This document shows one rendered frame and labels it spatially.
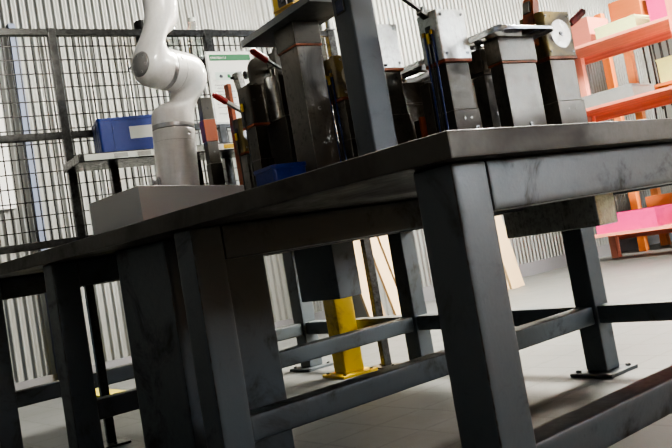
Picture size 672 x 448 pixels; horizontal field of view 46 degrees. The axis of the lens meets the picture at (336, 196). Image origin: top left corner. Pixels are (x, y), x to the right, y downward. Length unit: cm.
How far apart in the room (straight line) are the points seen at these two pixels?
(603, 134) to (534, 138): 19
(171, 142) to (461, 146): 128
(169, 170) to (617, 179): 125
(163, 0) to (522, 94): 107
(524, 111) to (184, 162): 94
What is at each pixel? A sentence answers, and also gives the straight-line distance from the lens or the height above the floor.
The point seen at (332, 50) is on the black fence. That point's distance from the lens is 372.
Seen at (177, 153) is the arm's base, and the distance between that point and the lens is 227.
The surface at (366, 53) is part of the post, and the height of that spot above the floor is 99.
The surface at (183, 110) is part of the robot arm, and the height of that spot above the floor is 102.
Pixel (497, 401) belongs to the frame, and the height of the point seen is 31.
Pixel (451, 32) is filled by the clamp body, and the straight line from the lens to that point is 189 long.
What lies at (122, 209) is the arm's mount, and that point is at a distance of 217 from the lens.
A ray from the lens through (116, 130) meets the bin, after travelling 300.
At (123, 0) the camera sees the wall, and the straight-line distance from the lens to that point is 560.
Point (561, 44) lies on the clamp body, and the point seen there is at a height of 97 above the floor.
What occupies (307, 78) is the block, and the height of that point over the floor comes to 100.
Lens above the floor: 57
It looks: 4 degrees up
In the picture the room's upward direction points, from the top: 10 degrees counter-clockwise
